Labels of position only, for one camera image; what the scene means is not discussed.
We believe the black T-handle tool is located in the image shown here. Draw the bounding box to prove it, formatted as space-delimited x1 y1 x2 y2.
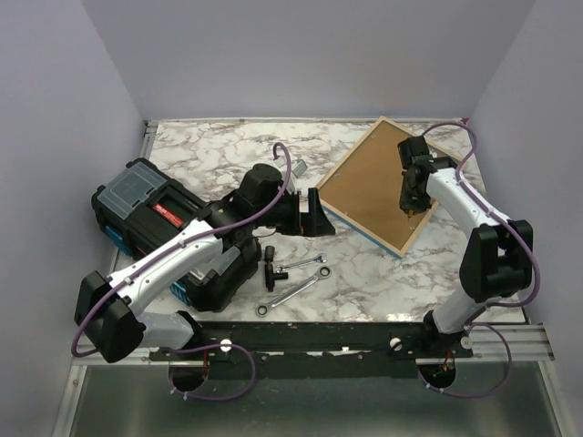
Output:
263 245 289 292

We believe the large ratchet wrench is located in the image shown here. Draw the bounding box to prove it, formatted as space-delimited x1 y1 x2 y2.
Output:
255 267 332 317

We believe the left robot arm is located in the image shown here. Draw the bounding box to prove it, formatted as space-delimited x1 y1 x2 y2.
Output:
74 159 335 363

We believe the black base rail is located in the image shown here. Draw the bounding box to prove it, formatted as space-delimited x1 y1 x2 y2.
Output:
149 318 475 381

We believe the black toolbox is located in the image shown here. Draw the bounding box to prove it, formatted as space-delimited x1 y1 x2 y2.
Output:
91 158 261 312

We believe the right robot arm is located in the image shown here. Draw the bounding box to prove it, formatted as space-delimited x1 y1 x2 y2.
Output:
397 136 540 357

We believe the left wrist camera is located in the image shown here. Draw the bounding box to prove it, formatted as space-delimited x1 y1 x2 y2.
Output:
287 159 308 194

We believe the small open-end wrench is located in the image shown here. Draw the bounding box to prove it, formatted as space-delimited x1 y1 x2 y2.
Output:
277 252 327 271

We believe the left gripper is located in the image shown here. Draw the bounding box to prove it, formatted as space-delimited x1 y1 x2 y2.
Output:
253 188 335 238

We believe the aluminium table frame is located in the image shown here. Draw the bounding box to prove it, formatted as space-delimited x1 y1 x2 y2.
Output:
52 116 564 437

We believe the blue picture frame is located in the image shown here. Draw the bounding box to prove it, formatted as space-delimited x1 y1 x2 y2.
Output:
317 117 438 259

